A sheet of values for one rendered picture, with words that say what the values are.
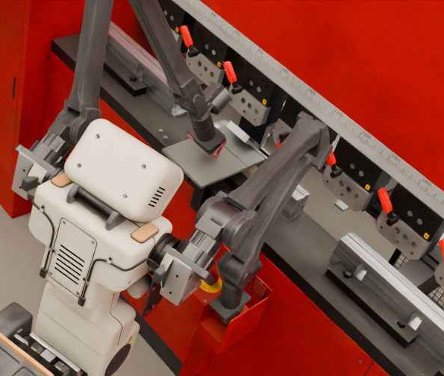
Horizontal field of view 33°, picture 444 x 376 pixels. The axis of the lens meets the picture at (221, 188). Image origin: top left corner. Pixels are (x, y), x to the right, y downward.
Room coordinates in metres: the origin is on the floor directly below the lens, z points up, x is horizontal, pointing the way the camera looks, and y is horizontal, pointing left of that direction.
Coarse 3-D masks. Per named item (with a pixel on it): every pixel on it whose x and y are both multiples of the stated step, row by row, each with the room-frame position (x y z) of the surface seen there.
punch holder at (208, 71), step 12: (192, 36) 2.02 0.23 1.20; (204, 36) 1.99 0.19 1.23; (216, 36) 1.97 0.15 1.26; (204, 48) 1.98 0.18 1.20; (216, 48) 1.96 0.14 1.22; (228, 48) 1.94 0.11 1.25; (192, 60) 2.00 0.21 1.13; (204, 60) 1.97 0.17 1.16; (216, 60) 1.95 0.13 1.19; (228, 60) 1.95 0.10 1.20; (204, 72) 1.96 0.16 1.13; (216, 72) 1.94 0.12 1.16; (228, 84) 1.98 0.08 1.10
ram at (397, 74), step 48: (240, 0) 1.94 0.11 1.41; (288, 0) 1.85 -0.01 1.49; (336, 0) 1.77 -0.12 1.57; (384, 0) 1.70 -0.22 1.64; (432, 0) 1.63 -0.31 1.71; (240, 48) 1.91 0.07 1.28; (288, 48) 1.82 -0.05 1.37; (336, 48) 1.74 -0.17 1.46; (384, 48) 1.67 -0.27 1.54; (432, 48) 1.60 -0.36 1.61; (336, 96) 1.71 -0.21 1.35; (384, 96) 1.63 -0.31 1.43; (432, 96) 1.57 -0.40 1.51; (384, 144) 1.60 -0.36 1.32; (432, 144) 1.54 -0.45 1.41
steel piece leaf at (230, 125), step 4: (228, 124) 1.84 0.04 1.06; (232, 124) 1.84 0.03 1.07; (232, 128) 1.83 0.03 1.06; (236, 128) 1.83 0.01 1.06; (236, 132) 1.82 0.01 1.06; (240, 132) 1.82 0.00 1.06; (244, 132) 1.81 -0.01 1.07; (240, 136) 1.81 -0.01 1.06; (244, 136) 1.81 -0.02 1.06; (244, 140) 1.80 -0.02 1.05; (248, 140) 1.87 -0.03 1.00; (248, 144) 1.81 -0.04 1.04; (252, 144) 1.85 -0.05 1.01
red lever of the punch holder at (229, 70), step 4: (224, 64) 1.88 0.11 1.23; (228, 64) 1.88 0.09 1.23; (228, 68) 1.87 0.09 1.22; (232, 68) 1.88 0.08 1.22; (228, 72) 1.87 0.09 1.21; (232, 72) 1.87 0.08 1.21; (228, 76) 1.86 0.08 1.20; (232, 76) 1.86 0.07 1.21; (228, 80) 1.86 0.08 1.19; (232, 80) 1.86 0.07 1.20; (236, 80) 1.87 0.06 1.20; (232, 84) 1.86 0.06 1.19; (236, 84) 1.86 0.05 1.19; (236, 88) 1.85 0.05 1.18; (240, 88) 1.86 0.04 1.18; (232, 92) 1.84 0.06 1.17; (236, 92) 1.84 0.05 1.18; (240, 92) 1.86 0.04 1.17
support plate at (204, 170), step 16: (224, 128) 1.89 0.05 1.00; (176, 144) 1.74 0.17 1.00; (192, 144) 1.77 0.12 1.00; (240, 144) 1.84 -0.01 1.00; (176, 160) 1.67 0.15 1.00; (192, 160) 1.69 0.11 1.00; (208, 160) 1.72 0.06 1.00; (224, 160) 1.74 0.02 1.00; (256, 160) 1.79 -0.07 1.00; (192, 176) 1.63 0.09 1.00; (208, 176) 1.65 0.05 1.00; (224, 176) 1.67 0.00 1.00
